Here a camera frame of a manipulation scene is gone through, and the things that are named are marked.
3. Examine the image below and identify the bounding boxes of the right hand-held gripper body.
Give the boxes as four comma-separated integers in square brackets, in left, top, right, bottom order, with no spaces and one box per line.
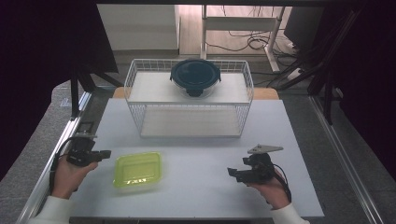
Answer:
[242,143,285,185]

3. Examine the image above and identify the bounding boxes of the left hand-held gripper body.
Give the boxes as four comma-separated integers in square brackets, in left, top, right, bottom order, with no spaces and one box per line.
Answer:
[65,132,101,168]

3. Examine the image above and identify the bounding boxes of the green rectangular plastic container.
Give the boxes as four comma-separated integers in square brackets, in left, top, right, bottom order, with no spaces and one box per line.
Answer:
[112,150,163,189]

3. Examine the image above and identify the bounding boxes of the white wire shelf rack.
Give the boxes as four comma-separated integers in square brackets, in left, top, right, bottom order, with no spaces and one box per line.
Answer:
[123,58,255,139]

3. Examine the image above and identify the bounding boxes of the round dark blue lidded container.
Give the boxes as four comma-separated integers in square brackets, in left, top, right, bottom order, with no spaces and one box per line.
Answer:
[169,58,222,99]

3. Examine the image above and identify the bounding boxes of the person's right hand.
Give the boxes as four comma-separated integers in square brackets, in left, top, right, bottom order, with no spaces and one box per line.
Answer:
[247,176,291,210]

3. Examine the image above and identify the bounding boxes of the person's left hand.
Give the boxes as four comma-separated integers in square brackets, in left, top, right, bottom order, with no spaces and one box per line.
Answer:
[50,154,99,201]

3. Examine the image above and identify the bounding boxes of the black tripod stand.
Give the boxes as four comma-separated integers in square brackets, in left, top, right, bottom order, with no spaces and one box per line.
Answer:
[69,62,125,121]

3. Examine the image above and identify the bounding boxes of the wooden table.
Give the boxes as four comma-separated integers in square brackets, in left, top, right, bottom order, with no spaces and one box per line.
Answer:
[111,86,280,101]

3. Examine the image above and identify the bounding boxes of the dark curtain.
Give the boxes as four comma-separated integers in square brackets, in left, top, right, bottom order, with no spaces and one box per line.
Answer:
[320,0,396,174]
[0,0,120,181]

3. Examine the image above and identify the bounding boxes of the white power strip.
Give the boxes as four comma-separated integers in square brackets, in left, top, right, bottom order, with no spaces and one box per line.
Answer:
[286,67,304,81]

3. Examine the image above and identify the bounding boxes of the black metal stand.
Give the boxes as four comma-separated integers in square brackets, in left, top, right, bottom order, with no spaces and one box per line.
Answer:
[275,7,365,126]

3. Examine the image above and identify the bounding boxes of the white cabinet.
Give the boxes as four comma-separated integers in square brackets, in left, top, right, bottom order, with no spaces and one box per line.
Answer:
[96,4,181,51]

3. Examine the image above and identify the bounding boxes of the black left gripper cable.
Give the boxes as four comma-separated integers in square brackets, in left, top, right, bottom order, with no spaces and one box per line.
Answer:
[49,137,77,196]

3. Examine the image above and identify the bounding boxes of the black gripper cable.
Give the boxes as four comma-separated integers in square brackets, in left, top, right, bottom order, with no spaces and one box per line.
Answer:
[49,137,77,196]
[272,162,293,203]

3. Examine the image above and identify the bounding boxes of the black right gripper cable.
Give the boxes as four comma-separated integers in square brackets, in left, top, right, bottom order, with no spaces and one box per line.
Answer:
[272,162,293,203]

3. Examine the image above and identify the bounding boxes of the aluminium rail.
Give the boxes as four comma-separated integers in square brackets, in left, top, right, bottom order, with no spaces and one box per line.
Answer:
[15,91,93,224]
[308,94,385,224]

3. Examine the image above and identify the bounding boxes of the black floor cables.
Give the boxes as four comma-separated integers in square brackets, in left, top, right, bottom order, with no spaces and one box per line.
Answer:
[205,5,312,88]

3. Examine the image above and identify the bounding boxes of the white metal desk frame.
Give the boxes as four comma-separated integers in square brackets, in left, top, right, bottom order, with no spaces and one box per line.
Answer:
[199,4,286,74]

